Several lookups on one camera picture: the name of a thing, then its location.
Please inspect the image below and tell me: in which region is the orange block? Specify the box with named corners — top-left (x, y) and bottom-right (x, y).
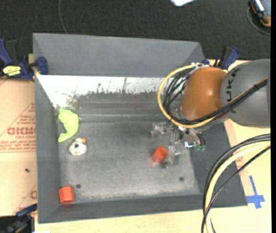
top-left (58, 186), bottom-right (76, 204)
top-left (151, 147), bottom-right (168, 164)

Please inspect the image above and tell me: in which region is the grey metal bin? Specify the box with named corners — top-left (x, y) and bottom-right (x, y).
top-left (32, 33), bottom-right (248, 223)

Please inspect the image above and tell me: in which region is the white and orange toy animal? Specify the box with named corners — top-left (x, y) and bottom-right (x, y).
top-left (68, 137), bottom-right (88, 156)

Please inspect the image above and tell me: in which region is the lime green cloth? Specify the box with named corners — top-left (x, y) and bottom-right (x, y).
top-left (57, 108), bottom-right (80, 143)

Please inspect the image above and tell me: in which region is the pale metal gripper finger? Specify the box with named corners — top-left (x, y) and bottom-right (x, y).
top-left (151, 122), bottom-right (178, 139)
top-left (161, 146), bottom-right (181, 169)

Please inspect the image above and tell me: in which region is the brown cardboard board, red print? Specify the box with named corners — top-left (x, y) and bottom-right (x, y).
top-left (0, 75), bottom-right (38, 218)

